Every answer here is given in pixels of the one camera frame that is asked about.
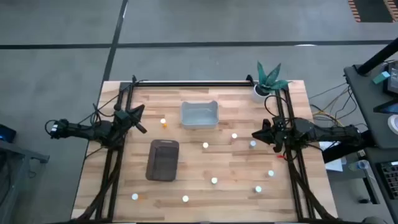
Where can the dark tablet screen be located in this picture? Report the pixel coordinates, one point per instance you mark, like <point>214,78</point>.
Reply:
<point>393,81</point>

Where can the black computer mouse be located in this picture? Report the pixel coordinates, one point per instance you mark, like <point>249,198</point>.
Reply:
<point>363,200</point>

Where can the white plant pot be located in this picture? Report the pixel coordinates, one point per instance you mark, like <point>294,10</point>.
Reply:
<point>258,97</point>

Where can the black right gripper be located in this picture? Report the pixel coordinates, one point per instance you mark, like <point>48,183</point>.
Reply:
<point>276,146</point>

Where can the orange pill bottle white cap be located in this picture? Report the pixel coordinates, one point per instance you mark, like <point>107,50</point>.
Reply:
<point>185,198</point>
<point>134,196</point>
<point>163,121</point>
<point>205,145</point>

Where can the black keyboard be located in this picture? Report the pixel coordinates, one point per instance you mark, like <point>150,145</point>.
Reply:
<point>390,180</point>

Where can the pink pill bottle white cap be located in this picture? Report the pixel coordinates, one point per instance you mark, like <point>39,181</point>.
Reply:
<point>271,173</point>
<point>234,135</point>

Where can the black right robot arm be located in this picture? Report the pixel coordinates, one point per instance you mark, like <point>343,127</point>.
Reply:
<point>326,133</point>

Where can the teal pill bottle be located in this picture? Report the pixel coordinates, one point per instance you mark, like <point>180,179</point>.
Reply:
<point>252,143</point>

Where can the black desk crossbar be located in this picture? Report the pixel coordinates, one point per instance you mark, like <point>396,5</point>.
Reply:
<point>345,149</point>

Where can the white tape roll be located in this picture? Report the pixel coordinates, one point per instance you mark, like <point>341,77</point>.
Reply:
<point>394,124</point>

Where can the black aluminium table frame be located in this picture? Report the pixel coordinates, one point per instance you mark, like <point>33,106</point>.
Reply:
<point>192,84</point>

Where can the dark grey desk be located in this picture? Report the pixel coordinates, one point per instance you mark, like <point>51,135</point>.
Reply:
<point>367,90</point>

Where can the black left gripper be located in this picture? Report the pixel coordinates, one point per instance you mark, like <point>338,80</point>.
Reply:
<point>141,128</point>

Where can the black diagonal pole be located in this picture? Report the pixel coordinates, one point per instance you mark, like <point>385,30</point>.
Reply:
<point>377,57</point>

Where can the white paper sheet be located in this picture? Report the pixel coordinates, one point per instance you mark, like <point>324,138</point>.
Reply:
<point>335,166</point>

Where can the red pill bottle white cap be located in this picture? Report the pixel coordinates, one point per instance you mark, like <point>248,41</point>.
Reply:
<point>214,180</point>

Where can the dark device blue light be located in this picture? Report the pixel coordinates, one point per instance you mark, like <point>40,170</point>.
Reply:
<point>6,132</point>

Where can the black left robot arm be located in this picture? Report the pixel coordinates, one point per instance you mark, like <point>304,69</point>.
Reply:
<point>81,132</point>

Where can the dark grey plastic bin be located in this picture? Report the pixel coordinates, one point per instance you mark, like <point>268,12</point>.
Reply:
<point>163,161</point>

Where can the clear pill bottle white cap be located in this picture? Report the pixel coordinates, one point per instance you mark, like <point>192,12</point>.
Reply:
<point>258,188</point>

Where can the green snake plant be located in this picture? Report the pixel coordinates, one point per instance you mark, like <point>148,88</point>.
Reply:
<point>275,83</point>

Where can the dark rug orange border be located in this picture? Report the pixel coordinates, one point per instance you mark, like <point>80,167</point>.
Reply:
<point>373,9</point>

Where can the clear water bottle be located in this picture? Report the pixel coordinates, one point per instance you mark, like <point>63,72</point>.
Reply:
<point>359,165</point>

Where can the grey metal cart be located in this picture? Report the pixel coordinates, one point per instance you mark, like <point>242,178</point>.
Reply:
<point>18,152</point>

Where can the white plastic bin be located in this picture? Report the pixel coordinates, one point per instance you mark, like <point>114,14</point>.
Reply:
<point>199,113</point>

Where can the small teal box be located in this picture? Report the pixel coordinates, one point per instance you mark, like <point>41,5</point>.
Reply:
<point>381,77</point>

